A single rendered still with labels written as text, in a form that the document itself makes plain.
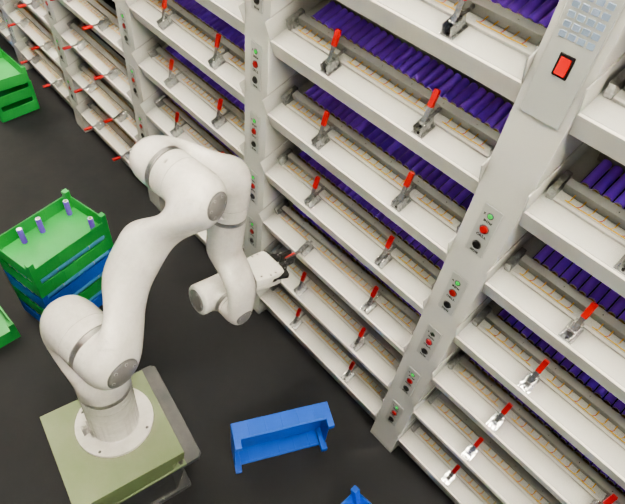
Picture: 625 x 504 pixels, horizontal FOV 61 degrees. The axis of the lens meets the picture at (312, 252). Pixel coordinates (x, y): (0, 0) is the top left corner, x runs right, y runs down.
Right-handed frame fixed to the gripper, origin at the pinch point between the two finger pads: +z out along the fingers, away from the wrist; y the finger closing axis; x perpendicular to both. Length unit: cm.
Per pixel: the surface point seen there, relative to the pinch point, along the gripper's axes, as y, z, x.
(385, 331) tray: 34.9, 6.1, -1.2
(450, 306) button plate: 48, 1, 26
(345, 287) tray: 17.5, 7.4, -0.4
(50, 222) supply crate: -75, -38, -28
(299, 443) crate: 31, -7, -55
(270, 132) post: -18.1, 1.4, 31.6
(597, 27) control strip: 49, -10, 89
